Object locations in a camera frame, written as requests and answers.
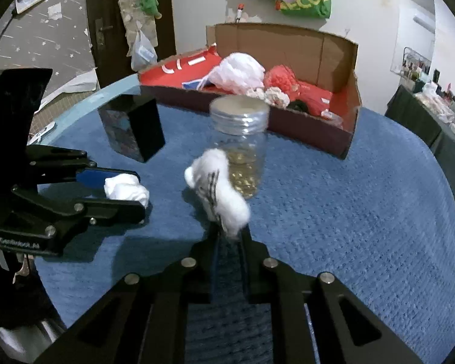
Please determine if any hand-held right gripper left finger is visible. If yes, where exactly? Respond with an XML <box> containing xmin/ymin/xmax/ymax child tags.
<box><xmin>34</xmin><ymin>229</ymin><xmax>228</xmax><ymax>364</ymax></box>

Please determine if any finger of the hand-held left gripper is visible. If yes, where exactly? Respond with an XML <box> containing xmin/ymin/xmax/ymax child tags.
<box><xmin>26</xmin><ymin>145</ymin><xmax>141</xmax><ymax>190</ymax></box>
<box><xmin>11</xmin><ymin>184</ymin><xmax>147</xmax><ymax>236</ymax></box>

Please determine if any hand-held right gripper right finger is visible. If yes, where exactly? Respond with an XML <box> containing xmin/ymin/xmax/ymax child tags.
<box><xmin>239</xmin><ymin>229</ymin><xmax>425</xmax><ymax>364</ymax></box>

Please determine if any white furry plush toy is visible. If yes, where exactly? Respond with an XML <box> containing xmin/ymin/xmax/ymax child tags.
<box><xmin>184</xmin><ymin>149</ymin><xmax>251</xmax><ymax>240</ymax></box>

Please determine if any white mesh bath loofah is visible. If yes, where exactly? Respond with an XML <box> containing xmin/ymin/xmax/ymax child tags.
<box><xmin>197</xmin><ymin>52</ymin><xmax>267</xmax><ymax>95</ymax></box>

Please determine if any coral red mesh bath loofah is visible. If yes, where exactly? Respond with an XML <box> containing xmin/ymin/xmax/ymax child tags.
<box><xmin>265</xmin><ymin>64</ymin><xmax>300</xmax><ymax>93</ymax></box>

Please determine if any cardboard box with red lining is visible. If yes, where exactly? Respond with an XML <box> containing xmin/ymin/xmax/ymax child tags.
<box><xmin>138</xmin><ymin>23</ymin><xmax>362</xmax><ymax>160</ymax></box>

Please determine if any black box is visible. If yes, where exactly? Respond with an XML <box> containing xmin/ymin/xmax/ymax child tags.
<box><xmin>98</xmin><ymin>94</ymin><xmax>166</xmax><ymax>163</ymax></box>

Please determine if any blue textured blanket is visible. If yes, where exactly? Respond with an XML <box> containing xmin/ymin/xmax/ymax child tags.
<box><xmin>34</xmin><ymin>102</ymin><xmax>455</xmax><ymax>364</ymax></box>

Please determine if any dark brown door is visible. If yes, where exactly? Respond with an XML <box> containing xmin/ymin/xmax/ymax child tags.
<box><xmin>85</xmin><ymin>0</ymin><xmax>177</xmax><ymax>88</ymax></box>

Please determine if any hanging clear plastic bag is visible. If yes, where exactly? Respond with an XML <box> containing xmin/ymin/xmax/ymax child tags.
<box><xmin>131</xmin><ymin>30</ymin><xmax>158</xmax><ymax>71</ymax></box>

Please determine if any glass jar with silver lid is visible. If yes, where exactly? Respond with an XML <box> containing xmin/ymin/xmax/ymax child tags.
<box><xmin>209</xmin><ymin>96</ymin><xmax>271</xmax><ymax>200</ymax></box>

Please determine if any cream flower scrunchie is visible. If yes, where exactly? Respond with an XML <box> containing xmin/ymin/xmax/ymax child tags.
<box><xmin>246</xmin><ymin>86</ymin><xmax>291</xmax><ymax>109</ymax></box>

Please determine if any green plush toy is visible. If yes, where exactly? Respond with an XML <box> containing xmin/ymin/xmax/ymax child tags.
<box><xmin>140</xmin><ymin>0</ymin><xmax>162</xmax><ymax>19</ymax></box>

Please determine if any table with dark cloth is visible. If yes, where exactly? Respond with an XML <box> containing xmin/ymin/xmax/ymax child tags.
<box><xmin>385</xmin><ymin>85</ymin><xmax>455</xmax><ymax>167</ymax></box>

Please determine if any pile of table clutter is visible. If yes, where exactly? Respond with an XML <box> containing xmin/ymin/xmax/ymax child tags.
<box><xmin>402</xmin><ymin>45</ymin><xmax>455</xmax><ymax>130</ymax></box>

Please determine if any door handle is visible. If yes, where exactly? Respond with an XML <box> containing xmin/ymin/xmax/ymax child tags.
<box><xmin>95</xmin><ymin>19</ymin><xmax>114</xmax><ymax>46</ymax></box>

